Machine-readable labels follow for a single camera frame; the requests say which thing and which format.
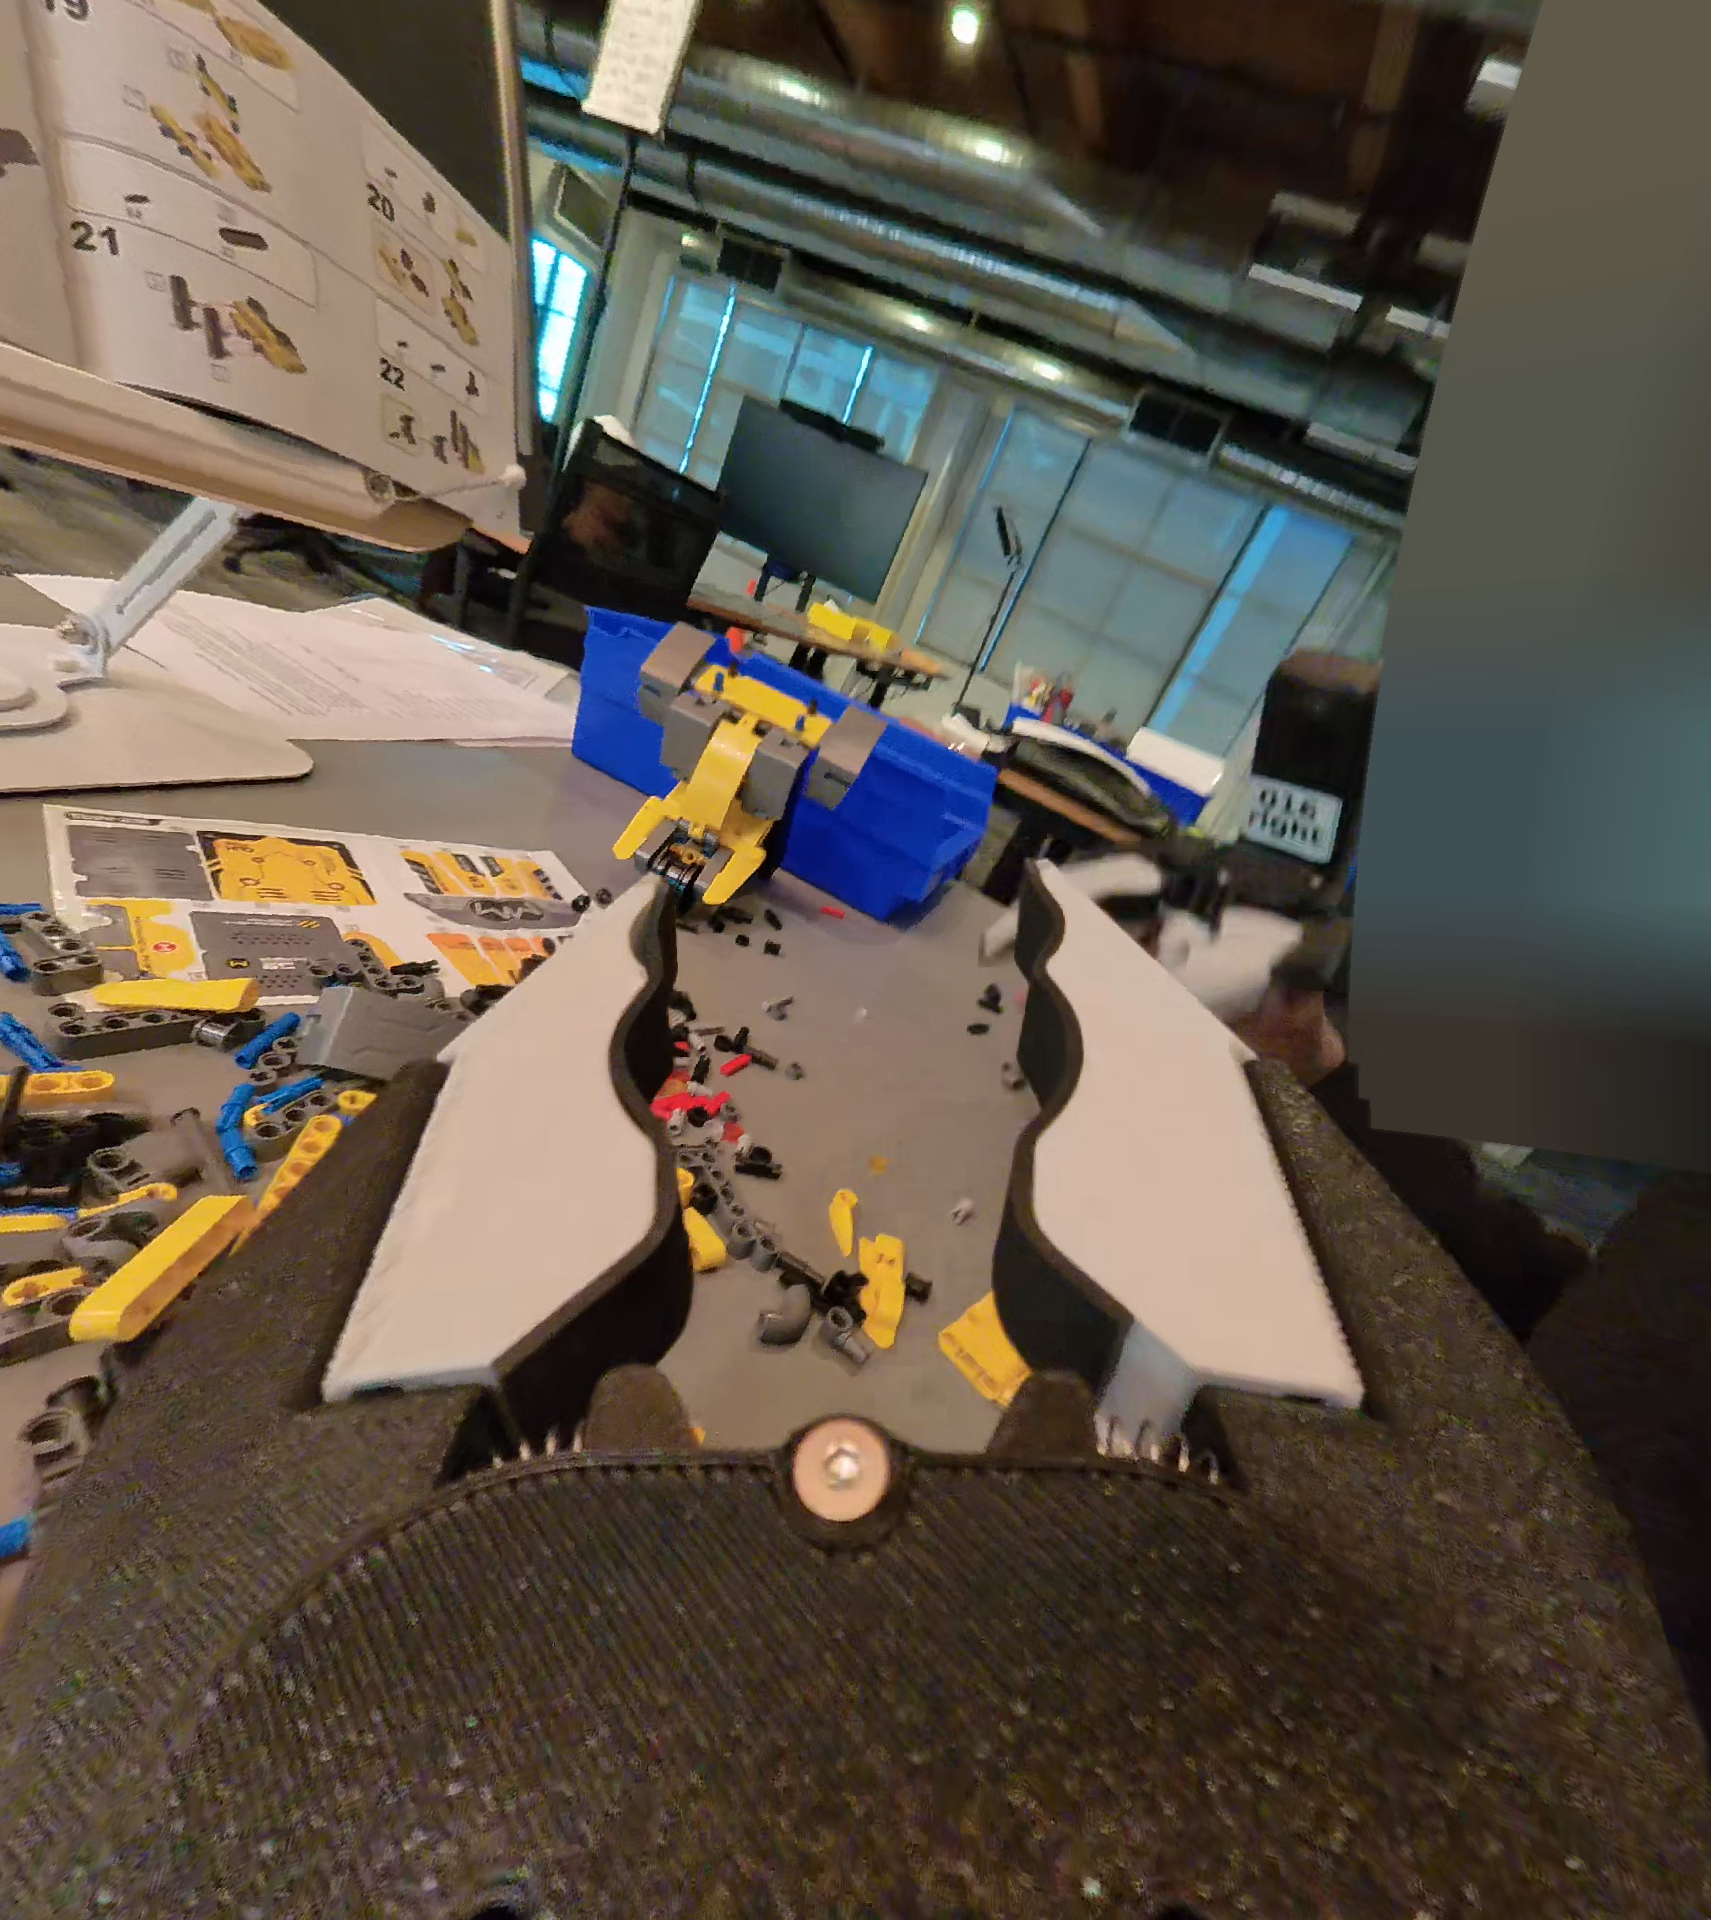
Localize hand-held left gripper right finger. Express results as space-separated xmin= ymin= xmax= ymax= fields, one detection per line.
xmin=994 ymin=862 xmax=1368 ymax=1450

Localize blue plastic bin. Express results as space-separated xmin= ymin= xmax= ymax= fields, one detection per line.
xmin=574 ymin=605 xmax=1000 ymax=923

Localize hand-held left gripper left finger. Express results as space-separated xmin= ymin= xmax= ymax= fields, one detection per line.
xmin=322 ymin=875 xmax=696 ymax=1450

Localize cluttered background desk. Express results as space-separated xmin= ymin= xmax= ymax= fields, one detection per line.
xmin=946 ymin=673 xmax=1254 ymax=850

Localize black floor lamp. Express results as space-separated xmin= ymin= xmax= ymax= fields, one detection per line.
xmin=952 ymin=506 xmax=1032 ymax=726

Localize background wooden desk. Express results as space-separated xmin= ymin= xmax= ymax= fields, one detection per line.
xmin=690 ymin=592 xmax=950 ymax=709

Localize person's right hand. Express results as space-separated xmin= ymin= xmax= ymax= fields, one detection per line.
xmin=1250 ymin=959 xmax=1350 ymax=1086

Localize white hanging paper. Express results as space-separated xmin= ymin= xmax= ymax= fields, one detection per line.
xmin=582 ymin=0 xmax=702 ymax=131

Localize white printed papers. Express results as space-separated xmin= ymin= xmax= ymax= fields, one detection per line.
xmin=23 ymin=574 xmax=580 ymax=748

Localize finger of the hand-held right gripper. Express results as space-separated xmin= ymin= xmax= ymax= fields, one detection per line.
xmin=1058 ymin=847 xmax=1206 ymax=907
xmin=1152 ymin=902 xmax=1316 ymax=1003

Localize building instruction booklet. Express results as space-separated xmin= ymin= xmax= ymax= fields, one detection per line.
xmin=0 ymin=0 xmax=528 ymax=533

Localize yellow sticker sheet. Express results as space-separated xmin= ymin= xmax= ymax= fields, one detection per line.
xmin=47 ymin=803 xmax=602 ymax=1003

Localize yellow toy vehicle model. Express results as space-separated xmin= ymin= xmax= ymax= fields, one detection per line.
xmin=612 ymin=622 xmax=890 ymax=909

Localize white book stand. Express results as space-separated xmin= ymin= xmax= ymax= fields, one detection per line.
xmin=0 ymin=306 xmax=528 ymax=799

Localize black computer monitor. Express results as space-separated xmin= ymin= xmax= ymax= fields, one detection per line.
xmin=718 ymin=393 xmax=932 ymax=609

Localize pile of small building pieces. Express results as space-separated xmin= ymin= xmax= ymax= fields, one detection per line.
xmin=0 ymin=884 xmax=1040 ymax=1591

